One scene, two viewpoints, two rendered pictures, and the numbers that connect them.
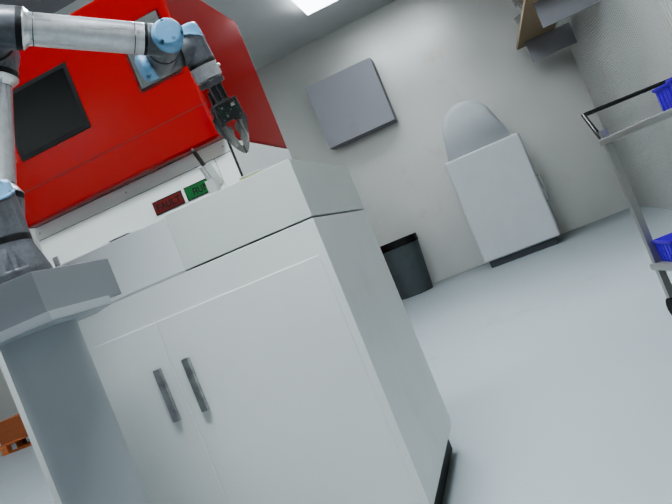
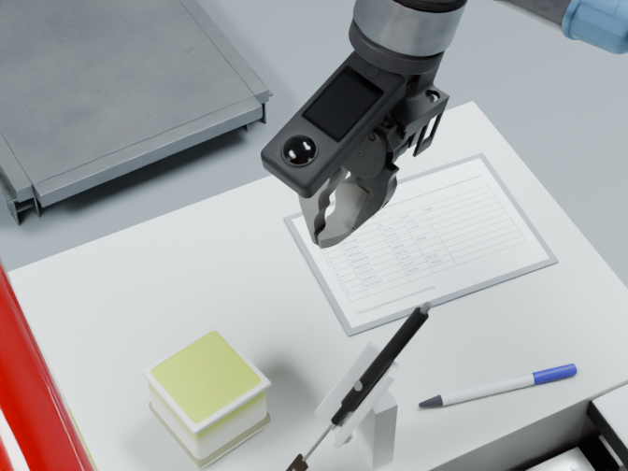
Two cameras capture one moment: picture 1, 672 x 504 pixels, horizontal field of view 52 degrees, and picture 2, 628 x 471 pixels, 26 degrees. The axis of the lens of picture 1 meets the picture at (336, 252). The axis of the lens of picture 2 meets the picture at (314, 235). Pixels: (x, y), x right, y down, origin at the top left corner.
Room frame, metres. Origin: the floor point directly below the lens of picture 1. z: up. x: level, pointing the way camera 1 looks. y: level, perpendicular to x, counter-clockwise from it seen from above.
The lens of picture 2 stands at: (2.37, 0.66, 1.93)
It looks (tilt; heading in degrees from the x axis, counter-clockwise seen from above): 50 degrees down; 229
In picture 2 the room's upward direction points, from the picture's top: straight up
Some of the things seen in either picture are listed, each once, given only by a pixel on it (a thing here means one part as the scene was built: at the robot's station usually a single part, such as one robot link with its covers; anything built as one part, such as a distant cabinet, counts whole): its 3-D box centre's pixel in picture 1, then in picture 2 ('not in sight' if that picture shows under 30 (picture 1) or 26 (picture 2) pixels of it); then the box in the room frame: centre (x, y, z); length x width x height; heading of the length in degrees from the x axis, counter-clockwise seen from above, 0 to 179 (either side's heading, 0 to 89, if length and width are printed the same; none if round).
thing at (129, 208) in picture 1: (148, 238); not in sight; (2.41, 0.59, 1.02); 0.81 x 0.03 x 0.40; 76
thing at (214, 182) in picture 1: (214, 185); (358, 415); (1.97, 0.25, 1.03); 0.06 x 0.04 x 0.13; 166
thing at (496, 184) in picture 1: (494, 178); not in sight; (7.26, -1.84, 0.85); 0.83 x 0.74 x 1.70; 76
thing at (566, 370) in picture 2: not in sight; (497, 386); (1.84, 0.28, 0.97); 0.14 x 0.01 x 0.01; 154
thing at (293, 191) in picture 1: (277, 211); (270, 386); (1.95, 0.11, 0.89); 0.62 x 0.35 x 0.14; 166
